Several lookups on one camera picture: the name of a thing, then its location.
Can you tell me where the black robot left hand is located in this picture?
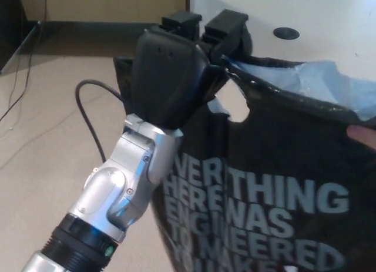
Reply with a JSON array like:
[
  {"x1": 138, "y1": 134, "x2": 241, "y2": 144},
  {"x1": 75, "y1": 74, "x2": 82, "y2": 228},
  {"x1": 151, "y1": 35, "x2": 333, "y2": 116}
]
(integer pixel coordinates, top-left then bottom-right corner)
[{"x1": 125, "y1": 9, "x2": 253, "y2": 130}]

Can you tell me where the person bare hand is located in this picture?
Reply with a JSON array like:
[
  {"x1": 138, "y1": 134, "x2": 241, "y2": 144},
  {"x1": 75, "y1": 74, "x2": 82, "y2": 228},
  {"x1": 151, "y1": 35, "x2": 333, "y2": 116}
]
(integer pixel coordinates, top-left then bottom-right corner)
[{"x1": 345, "y1": 124, "x2": 376, "y2": 152}]

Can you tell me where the black printed plastic bag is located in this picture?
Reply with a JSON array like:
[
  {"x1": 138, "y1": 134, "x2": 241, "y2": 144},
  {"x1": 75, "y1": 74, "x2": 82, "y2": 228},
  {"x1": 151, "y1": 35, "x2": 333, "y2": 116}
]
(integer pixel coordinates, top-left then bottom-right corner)
[{"x1": 113, "y1": 53, "x2": 376, "y2": 272}]

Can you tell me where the light blue plastic wrap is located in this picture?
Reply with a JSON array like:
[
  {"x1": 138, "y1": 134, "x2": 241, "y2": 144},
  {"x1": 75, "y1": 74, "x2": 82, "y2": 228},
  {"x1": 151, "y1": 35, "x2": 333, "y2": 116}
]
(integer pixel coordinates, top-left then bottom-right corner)
[{"x1": 214, "y1": 59, "x2": 376, "y2": 123}]

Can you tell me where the black round floor cover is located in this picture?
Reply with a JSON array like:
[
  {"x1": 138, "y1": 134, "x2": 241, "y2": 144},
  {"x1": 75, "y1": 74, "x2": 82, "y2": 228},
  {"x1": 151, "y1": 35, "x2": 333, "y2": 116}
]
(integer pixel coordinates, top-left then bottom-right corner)
[{"x1": 273, "y1": 26, "x2": 300, "y2": 40}]

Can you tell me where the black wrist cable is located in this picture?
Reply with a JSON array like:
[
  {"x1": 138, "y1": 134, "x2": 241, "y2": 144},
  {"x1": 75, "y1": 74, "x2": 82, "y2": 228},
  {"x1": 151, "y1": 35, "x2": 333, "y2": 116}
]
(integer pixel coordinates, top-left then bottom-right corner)
[{"x1": 75, "y1": 79, "x2": 133, "y2": 163}]

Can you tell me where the thick black cable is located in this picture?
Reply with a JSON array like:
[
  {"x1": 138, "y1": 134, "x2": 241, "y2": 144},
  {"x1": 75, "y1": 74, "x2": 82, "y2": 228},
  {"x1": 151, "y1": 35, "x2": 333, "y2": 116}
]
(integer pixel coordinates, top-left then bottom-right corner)
[{"x1": 0, "y1": 0, "x2": 51, "y2": 122}]

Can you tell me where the thin grey floor cable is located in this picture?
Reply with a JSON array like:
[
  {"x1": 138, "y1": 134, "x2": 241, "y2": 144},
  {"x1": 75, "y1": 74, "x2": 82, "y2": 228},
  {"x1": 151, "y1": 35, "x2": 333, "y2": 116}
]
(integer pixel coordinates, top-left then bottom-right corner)
[{"x1": 0, "y1": 106, "x2": 79, "y2": 169}]

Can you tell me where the thin dark cable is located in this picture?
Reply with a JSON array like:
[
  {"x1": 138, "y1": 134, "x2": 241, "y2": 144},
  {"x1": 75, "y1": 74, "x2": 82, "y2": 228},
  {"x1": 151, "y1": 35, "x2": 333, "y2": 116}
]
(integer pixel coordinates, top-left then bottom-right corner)
[{"x1": 7, "y1": 57, "x2": 21, "y2": 130}]

